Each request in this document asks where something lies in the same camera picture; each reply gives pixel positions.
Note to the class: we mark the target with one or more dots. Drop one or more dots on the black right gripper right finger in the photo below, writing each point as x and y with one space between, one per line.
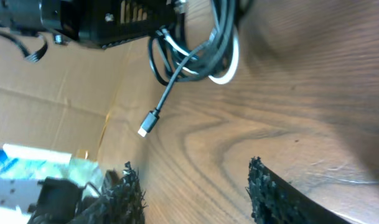
276 201

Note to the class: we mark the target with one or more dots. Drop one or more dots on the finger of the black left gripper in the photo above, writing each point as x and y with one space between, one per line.
108 23

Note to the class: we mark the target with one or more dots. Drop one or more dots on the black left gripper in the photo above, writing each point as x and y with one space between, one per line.
55 16

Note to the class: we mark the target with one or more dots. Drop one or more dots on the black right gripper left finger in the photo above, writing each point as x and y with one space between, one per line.
120 200

